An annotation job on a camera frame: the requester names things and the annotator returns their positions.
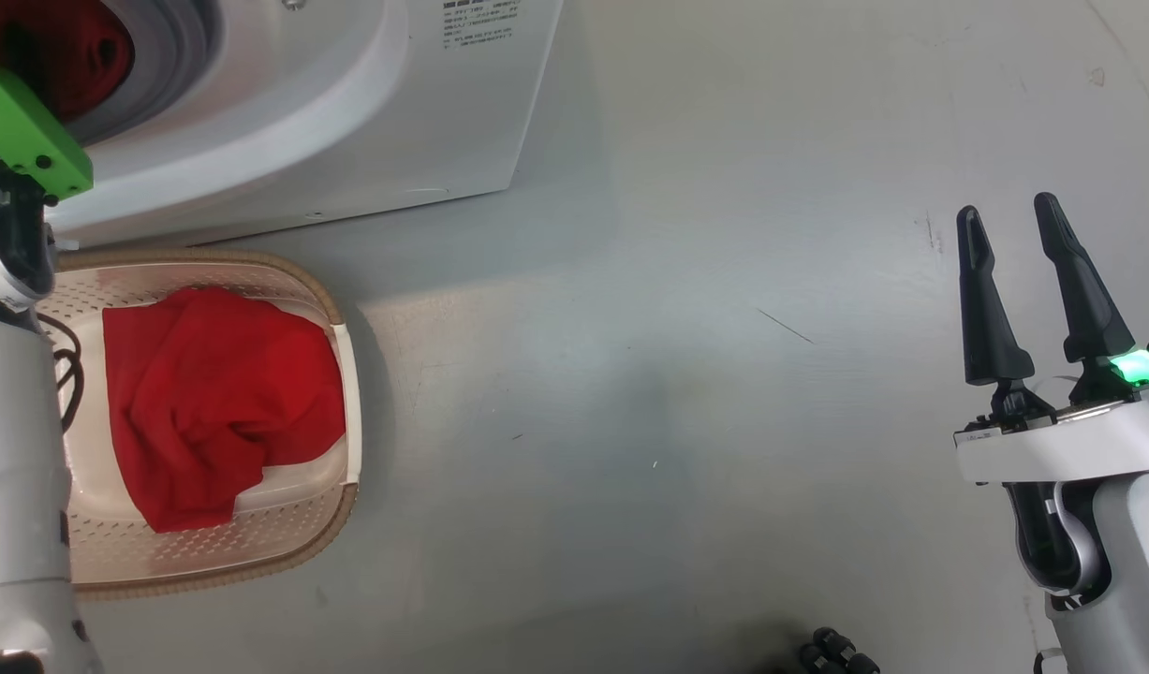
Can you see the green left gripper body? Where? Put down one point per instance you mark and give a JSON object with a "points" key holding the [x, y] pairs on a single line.
{"points": [[22, 131]]}

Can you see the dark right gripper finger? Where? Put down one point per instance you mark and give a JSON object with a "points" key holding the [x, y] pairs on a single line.
{"points": [[1084, 318], [986, 328]]}

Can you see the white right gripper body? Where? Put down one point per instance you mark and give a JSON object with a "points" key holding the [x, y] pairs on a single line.
{"points": [[1052, 449]]}

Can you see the red cloth garment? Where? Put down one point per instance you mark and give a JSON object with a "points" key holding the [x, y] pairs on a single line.
{"points": [[59, 47], [218, 402]]}

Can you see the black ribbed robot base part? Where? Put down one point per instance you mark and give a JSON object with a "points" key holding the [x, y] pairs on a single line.
{"points": [[836, 653]]}

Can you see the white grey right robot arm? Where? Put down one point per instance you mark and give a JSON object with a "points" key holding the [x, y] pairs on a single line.
{"points": [[1126, 580]]}

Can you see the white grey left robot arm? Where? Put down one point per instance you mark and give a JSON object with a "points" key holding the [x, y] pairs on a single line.
{"points": [[12, 449]]}

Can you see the white washing machine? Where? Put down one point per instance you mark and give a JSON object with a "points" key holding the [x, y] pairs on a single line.
{"points": [[349, 112]]}

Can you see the cream perforated laundry basket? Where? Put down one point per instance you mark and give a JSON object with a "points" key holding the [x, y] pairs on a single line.
{"points": [[209, 562]]}

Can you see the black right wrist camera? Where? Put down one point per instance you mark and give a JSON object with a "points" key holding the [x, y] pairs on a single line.
{"points": [[1145, 367]]}

